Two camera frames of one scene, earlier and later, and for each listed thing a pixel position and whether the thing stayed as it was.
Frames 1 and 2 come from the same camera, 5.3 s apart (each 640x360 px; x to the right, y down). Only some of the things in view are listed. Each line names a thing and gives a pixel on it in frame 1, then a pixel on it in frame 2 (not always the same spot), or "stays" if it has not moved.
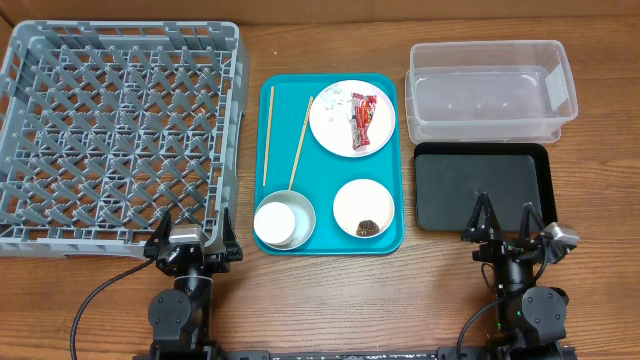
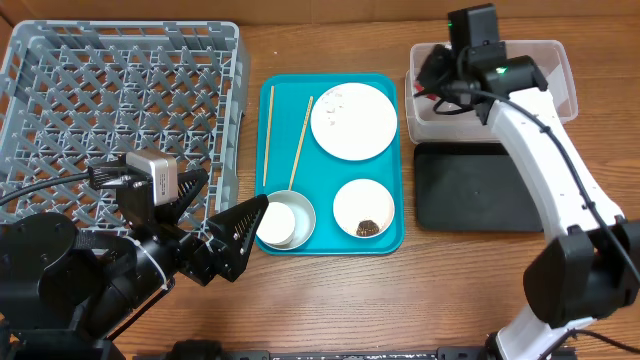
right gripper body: [503, 249] → [438, 72]
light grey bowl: [304, 217] stays
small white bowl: [363, 200] stays
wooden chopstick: [300, 145] stays
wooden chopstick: [268, 135] stays
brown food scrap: [367, 228] stays
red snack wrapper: [363, 107] → [419, 88]
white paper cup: [274, 222] stays
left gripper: [220, 261] → [199, 263]
